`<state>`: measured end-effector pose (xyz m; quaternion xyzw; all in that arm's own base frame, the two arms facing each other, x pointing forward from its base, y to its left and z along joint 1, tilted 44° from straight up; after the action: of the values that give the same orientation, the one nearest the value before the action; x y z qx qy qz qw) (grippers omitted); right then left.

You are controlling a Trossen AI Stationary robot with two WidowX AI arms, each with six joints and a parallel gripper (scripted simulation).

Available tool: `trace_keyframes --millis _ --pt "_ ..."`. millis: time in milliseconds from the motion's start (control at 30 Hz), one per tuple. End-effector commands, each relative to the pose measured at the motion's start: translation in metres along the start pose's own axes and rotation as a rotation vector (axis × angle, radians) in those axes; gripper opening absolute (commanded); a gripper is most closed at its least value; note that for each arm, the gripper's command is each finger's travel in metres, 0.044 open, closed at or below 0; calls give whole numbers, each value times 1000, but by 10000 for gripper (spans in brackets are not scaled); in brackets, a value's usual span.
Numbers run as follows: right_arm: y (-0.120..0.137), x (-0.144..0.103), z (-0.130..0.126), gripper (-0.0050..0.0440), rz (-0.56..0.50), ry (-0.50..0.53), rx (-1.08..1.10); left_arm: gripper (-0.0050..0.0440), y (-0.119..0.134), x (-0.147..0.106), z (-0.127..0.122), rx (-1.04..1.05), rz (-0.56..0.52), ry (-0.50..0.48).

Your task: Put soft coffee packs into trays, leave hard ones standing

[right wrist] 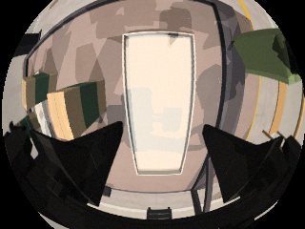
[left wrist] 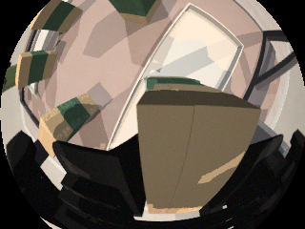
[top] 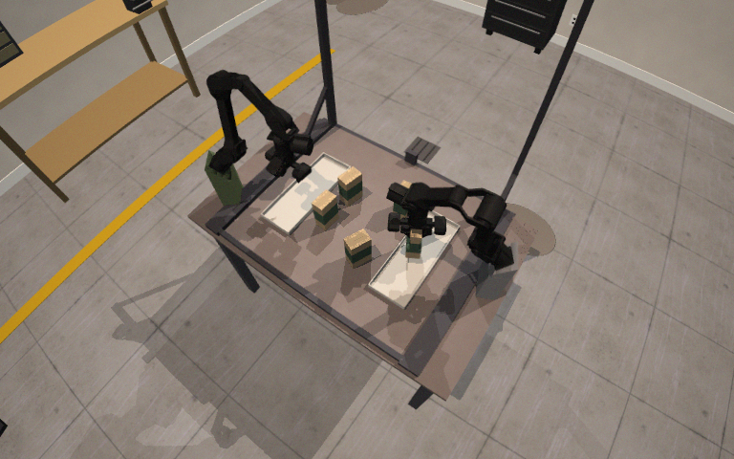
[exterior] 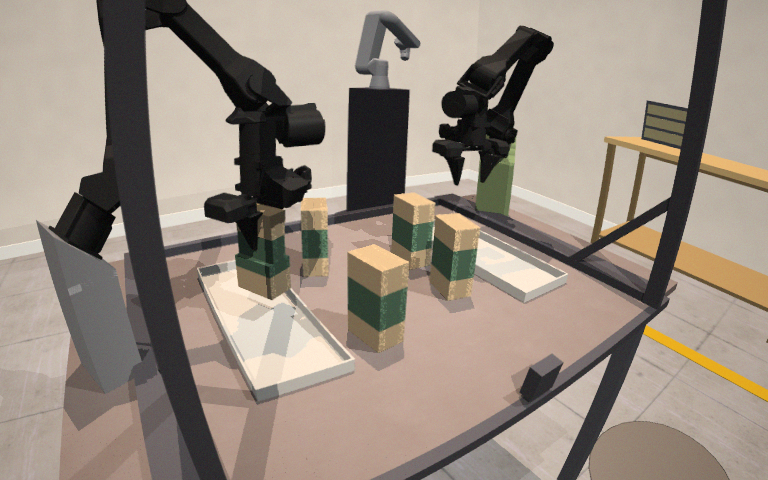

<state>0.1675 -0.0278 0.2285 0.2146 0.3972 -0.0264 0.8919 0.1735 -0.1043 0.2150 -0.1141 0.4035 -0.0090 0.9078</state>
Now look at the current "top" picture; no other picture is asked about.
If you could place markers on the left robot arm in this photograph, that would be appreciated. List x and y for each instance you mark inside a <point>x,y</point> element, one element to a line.
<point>420,198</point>

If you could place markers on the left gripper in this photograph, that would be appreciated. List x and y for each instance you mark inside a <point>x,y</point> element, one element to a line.
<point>394,222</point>

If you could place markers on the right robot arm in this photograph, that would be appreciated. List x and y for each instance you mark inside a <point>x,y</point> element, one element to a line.
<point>278,120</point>

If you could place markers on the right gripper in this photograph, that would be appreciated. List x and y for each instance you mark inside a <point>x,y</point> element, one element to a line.
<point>300,172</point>

